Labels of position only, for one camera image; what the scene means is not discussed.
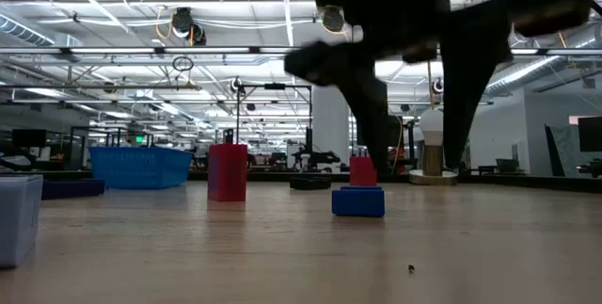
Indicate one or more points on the black wall screen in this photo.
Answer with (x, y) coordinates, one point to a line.
(396, 130)

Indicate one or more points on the light blue power adapter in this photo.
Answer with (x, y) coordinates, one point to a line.
(19, 219)

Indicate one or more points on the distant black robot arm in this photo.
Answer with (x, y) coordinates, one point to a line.
(320, 158)

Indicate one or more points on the small dark crumb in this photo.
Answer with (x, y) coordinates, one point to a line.
(411, 268)

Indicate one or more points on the blue plastic basket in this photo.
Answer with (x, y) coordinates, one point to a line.
(141, 167)

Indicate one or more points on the dark blue digital display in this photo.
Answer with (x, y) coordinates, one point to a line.
(70, 188)

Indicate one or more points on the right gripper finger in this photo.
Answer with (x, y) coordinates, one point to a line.
(463, 83)
(367, 97)

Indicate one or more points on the silver ventilation duct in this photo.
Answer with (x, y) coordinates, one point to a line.
(527, 72)

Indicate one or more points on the black desk monitor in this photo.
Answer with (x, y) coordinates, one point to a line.
(29, 137)

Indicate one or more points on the black small digital display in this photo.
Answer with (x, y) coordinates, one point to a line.
(310, 183)

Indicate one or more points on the black rig frame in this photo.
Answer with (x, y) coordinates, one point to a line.
(275, 86)

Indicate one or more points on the dark leaning panel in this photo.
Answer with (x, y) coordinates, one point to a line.
(554, 153)

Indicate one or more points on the red rectangular block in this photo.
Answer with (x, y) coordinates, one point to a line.
(361, 172)
(227, 172)

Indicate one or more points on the blue rectangular block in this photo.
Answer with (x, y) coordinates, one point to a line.
(357, 203)

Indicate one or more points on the white bulb lamp wooden base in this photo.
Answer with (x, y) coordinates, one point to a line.
(430, 127)

